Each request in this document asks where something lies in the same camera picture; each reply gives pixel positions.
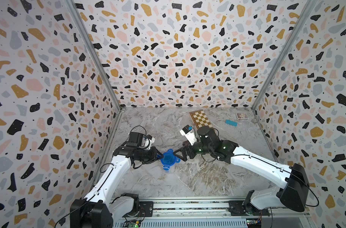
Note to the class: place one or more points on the wooden chessboard box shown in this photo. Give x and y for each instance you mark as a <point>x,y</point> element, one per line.
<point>200,119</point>

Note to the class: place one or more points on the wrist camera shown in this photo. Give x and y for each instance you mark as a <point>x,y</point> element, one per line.
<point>189,132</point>
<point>140,140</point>

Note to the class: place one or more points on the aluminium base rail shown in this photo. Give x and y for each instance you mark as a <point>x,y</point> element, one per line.
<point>210,212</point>

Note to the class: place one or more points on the teal rectangular block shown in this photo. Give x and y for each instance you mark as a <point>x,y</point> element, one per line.
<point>232,123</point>

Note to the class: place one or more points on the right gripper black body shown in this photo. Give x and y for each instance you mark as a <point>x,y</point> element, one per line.
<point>199,148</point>

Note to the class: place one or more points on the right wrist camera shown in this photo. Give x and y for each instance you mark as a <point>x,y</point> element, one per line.
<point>189,132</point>

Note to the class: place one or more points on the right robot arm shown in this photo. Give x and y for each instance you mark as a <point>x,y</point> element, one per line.
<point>291,185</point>

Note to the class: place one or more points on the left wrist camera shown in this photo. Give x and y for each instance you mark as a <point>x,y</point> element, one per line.
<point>140,140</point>

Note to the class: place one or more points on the blue container lid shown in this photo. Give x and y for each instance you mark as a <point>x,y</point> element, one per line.
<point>169,160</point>

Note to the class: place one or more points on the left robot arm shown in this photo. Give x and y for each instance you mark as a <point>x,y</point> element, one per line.
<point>99,209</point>

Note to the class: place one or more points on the playing card box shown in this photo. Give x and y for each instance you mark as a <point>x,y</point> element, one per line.
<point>242,116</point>

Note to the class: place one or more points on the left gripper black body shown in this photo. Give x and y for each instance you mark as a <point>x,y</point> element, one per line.
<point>147,156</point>

